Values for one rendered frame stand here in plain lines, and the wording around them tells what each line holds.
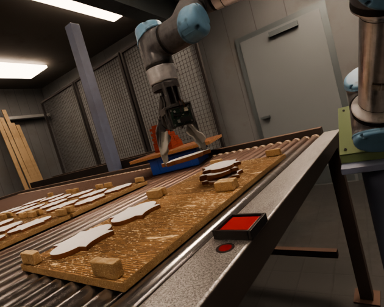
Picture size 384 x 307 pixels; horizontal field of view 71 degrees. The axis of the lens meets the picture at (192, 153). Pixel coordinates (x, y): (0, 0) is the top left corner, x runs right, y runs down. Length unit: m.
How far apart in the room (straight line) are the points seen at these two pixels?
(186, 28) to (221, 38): 3.52
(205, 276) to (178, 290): 0.04
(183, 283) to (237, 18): 3.89
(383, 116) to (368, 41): 0.21
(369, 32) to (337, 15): 3.18
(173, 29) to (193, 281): 0.51
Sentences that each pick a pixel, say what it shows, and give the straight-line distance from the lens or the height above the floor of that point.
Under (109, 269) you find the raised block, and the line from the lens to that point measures 0.44.
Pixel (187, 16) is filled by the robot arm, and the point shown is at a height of 1.35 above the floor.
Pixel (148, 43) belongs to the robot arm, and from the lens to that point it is 0.71.
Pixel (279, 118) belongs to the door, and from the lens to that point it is 3.79.
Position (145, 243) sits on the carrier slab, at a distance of 0.53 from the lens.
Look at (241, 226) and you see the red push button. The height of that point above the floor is 0.93.
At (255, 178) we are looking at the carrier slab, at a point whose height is 0.93.
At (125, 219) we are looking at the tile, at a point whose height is 0.95.
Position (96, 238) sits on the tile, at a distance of 0.64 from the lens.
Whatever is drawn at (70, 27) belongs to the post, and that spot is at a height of 2.36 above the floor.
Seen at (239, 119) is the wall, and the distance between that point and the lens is 4.01.
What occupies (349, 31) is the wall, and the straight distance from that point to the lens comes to 3.78.
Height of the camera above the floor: 1.11
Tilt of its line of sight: 4 degrees down
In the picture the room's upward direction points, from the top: 16 degrees counter-clockwise
